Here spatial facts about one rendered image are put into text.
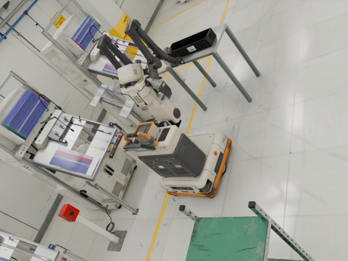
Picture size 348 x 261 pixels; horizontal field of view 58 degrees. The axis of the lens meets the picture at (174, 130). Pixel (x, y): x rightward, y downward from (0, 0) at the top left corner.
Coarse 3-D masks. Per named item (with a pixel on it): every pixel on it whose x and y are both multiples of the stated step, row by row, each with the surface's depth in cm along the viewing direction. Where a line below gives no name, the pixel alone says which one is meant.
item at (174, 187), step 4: (168, 184) 323; (172, 184) 319; (176, 184) 315; (168, 188) 328; (172, 188) 324; (176, 188) 320; (180, 188) 315; (184, 188) 312; (188, 188) 306; (192, 188) 304; (196, 188) 299
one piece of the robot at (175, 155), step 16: (160, 128) 291; (176, 128) 280; (160, 144) 275; (176, 144) 278; (192, 144) 294; (144, 160) 310; (160, 160) 296; (176, 160) 283; (192, 160) 291; (176, 176) 316; (192, 176) 302
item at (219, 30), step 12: (216, 36) 334; (216, 48) 323; (240, 48) 356; (192, 60) 339; (216, 60) 326; (204, 72) 412; (228, 72) 335; (180, 84) 382; (240, 84) 348; (192, 96) 393; (204, 108) 405
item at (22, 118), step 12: (24, 96) 344; (36, 96) 353; (12, 108) 340; (24, 108) 341; (36, 108) 351; (12, 120) 329; (24, 120) 338; (36, 120) 348; (12, 132) 333; (24, 132) 336
